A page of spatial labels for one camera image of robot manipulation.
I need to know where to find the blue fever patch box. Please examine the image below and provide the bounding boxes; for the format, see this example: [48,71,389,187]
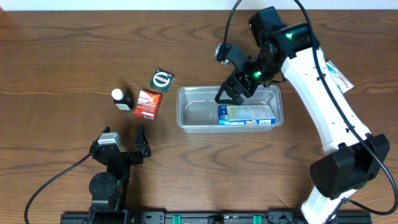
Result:
[218,105,276,125]

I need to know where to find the dark syrup bottle white cap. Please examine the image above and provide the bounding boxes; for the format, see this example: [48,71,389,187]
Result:
[111,88,134,111]

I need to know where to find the red Panadol ActiFast box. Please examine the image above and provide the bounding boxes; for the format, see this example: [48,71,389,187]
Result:
[133,90,162,121]

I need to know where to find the green Zam-Buk box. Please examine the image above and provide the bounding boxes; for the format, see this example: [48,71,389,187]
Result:
[150,69,175,93]

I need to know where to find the white Panadol box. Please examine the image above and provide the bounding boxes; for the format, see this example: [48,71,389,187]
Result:
[326,60,354,94]

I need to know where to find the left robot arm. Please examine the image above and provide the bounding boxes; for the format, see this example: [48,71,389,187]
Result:
[88,124,151,224]

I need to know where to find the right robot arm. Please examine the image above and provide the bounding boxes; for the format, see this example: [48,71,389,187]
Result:
[215,7,390,223]

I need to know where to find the clear plastic container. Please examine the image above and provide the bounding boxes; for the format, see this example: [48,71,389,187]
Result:
[177,85,284,133]

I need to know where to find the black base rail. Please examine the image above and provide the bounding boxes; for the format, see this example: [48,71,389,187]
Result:
[60,205,373,224]

